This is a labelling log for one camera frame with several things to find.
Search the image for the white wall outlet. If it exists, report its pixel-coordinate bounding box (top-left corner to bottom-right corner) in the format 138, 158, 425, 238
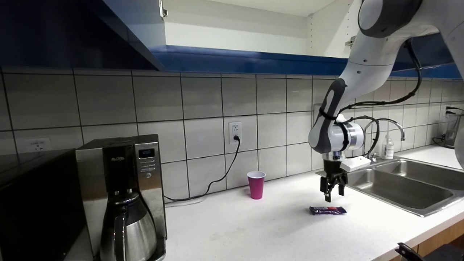
32, 139, 50, 152
230, 122, 243, 142

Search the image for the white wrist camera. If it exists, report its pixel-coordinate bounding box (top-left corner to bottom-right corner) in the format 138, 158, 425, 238
341, 157, 372, 171

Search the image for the steel coffee carafe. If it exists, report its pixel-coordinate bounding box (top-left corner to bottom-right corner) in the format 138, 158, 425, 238
99, 193, 159, 261

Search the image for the chrome sink faucet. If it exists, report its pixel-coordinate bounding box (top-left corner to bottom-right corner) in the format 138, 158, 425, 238
363, 117, 406, 161

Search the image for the pink plastic cup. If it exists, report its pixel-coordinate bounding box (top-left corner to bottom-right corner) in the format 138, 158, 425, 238
247, 171, 266, 200

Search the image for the blue cabinet door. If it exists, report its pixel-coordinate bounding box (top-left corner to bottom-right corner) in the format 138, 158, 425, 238
0, 0, 166, 71

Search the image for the black microwave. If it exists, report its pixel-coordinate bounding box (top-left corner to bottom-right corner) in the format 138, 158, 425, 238
0, 151, 86, 261

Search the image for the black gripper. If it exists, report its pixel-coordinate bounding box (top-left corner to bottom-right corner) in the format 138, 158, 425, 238
321, 151, 348, 203

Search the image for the open blue upper cabinet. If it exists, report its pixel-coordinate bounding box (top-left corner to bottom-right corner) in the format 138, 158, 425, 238
0, 0, 464, 81

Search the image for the black power cord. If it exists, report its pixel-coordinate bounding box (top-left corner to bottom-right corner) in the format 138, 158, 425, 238
163, 135, 243, 204

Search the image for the purple candy bar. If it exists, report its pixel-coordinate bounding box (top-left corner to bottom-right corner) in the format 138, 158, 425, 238
309, 206, 347, 216

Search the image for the stainless steel sink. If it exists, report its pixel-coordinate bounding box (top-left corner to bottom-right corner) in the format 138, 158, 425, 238
348, 158, 464, 216

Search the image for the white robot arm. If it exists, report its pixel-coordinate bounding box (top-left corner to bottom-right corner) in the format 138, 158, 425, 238
309, 0, 464, 201

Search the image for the black coffee maker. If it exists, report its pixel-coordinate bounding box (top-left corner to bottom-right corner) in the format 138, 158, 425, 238
76, 135, 167, 261

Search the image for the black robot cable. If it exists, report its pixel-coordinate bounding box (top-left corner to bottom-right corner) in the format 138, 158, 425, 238
333, 41, 425, 122

